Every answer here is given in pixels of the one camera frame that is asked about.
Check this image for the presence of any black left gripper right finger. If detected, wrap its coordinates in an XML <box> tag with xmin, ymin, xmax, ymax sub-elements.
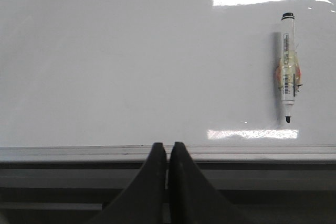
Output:
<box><xmin>168</xmin><ymin>142</ymin><xmax>247</xmax><ymax>223</ymax></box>

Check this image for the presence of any white whiteboard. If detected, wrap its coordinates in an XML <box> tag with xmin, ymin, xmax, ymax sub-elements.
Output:
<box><xmin>1</xmin><ymin>0</ymin><xmax>335</xmax><ymax>147</ymax></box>

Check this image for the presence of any grey aluminium marker ledge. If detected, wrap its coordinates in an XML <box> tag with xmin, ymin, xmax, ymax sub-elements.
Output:
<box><xmin>1</xmin><ymin>146</ymin><xmax>335</xmax><ymax>190</ymax></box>

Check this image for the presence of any white black whiteboard marker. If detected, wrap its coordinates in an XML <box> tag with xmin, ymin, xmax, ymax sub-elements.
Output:
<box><xmin>276</xmin><ymin>12</ymin><xmax>302</xmax><ymax>124</ymax></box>

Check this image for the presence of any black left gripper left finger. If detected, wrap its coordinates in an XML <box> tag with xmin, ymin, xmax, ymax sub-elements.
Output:
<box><xmin>89</xmin><ymin>143</ymin><xmax>166</xmax><ymax>223</ymax></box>

